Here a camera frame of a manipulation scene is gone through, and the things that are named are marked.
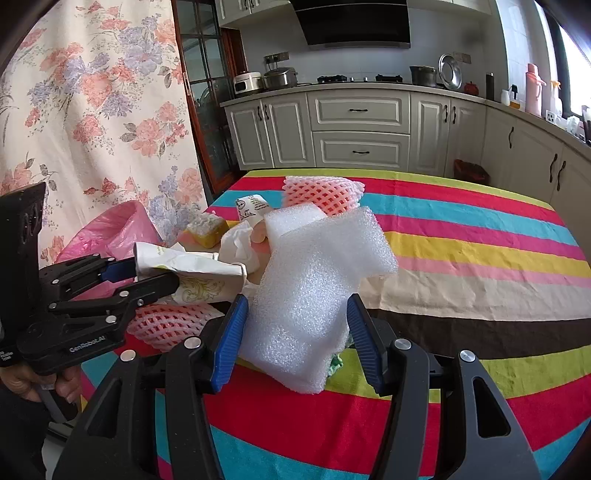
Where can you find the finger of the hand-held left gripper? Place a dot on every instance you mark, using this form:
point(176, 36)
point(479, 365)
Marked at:
point(147, 288)
point(115, 271)

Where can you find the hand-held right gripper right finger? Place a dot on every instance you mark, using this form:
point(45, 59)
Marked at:
point(364, 344)

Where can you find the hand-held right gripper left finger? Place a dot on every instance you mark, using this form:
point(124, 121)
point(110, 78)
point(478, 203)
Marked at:
point(228, 344)

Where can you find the trash bin with pink bag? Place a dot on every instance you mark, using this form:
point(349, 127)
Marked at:
point(106, 230)

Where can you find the pink foam fruit net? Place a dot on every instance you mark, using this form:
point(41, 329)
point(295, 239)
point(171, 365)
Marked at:
point(171, 323)
point(318, 194)

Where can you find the white foam sheet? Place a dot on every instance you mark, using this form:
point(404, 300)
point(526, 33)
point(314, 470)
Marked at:
point(314, 300)

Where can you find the yellow sponge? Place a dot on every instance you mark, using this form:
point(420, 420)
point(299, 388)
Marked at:
point(207, 233)

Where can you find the white foam block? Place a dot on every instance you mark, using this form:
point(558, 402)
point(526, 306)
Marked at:
point(288, 221)

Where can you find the person's left forearm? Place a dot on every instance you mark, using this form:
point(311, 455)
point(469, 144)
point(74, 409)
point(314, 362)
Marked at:
point(18, 443)

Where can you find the person's left hand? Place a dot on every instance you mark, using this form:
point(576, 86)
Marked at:
point(16, 383)

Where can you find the crumpled white tissue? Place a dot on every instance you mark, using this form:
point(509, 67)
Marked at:
point(238, 244)

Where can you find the striped tablecloth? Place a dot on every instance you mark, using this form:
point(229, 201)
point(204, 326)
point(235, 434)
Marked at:
point(461, 258)

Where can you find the small printed paper cup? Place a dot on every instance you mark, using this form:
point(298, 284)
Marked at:
point(251, 207)

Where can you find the floral curtain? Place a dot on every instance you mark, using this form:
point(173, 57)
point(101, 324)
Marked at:
point(92, 92)

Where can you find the wooden glass door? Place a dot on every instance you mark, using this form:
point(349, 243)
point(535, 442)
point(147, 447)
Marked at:
point(207, 115)

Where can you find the red floor bin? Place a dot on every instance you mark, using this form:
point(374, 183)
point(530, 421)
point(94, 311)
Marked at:
point(471, 171)

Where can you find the white base cabinet with drawers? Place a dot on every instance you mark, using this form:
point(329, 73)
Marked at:
point(360, 124)

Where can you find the white rice cooker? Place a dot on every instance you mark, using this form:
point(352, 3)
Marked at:
point(247, 83)

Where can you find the steel pressure cooker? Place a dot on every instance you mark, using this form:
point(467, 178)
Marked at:
point(279, 78)

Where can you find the white side base cabinet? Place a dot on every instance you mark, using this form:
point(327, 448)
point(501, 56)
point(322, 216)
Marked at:
point(531, 152)

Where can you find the black gas stove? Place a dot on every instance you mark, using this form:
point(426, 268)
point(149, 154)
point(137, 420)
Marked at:
point(360, 78)

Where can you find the dark cooking pot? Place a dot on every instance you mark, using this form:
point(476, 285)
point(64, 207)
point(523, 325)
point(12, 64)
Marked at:
point(424, 77)

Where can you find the small red pot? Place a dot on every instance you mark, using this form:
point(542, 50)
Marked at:
point(471, 88)

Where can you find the small white bottle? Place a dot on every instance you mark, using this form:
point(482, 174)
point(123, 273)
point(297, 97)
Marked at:
point(505, 97)

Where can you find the round steel lid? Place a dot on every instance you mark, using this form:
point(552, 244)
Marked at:
point(450, 71)

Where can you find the pink thermos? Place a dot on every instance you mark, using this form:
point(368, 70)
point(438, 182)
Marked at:
point(535, 90)

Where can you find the white spray bottle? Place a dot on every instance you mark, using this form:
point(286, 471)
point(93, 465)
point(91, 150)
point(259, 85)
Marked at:
point(556, 99)

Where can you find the black range hood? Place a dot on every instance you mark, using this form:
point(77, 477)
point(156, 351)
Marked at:
point(355, 23)

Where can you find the kitchen window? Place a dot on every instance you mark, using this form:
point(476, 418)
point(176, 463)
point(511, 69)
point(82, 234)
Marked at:
point(575, 69)

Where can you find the wall outlet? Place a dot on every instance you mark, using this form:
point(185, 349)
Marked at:
point(462, 57)
point(276, 57)

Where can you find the white wall cabinets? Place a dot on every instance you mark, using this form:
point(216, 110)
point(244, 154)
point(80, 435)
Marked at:
point(240, 9)

